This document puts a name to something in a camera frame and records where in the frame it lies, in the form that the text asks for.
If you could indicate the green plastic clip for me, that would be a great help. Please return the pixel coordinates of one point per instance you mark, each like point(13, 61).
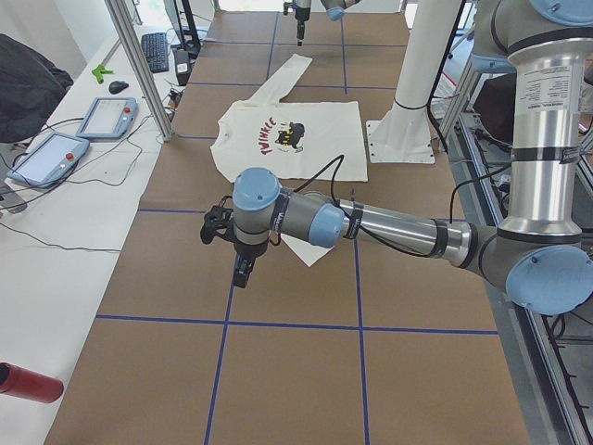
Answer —
point(100, 71)

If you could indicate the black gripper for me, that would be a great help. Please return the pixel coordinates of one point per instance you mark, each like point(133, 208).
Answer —
point(245, 253)
point(301, 19)

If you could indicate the aluminium table frame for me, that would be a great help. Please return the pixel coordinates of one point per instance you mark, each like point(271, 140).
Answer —
point(543, 315)

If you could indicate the black computer mouse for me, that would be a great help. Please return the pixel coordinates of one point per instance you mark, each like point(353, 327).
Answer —
point(117, 87)

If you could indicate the near teach pendant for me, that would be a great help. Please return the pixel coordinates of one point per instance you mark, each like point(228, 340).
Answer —
point(50, 161)

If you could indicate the aluminium frame post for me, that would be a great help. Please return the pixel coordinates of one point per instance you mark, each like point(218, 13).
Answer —
point(131, 45)

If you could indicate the black power adapter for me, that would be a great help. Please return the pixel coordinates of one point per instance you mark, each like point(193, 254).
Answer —
point(182, 66)

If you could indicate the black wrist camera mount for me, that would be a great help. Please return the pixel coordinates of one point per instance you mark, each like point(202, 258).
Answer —
point(218, 222)

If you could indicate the teach pendant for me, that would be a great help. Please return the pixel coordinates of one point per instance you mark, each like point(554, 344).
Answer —
point(108, 118)
point(50, 161)

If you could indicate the white camera pole with base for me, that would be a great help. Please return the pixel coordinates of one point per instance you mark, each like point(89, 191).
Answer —
point(403, 134)

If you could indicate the far teach pendant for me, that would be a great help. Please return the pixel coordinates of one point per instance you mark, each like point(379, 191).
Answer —
point(108, 118)

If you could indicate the red cylinder bottle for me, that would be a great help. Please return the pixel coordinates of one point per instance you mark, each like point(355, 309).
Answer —
point(26, 384)

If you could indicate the black fabric bag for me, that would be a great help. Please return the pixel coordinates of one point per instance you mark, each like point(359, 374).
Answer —
point(31, 88)

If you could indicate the black keyboard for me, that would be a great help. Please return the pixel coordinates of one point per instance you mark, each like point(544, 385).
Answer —
point(155, 49)

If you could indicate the cream cat print shirt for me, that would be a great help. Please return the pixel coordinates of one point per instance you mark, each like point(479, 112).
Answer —
point(293, 140)

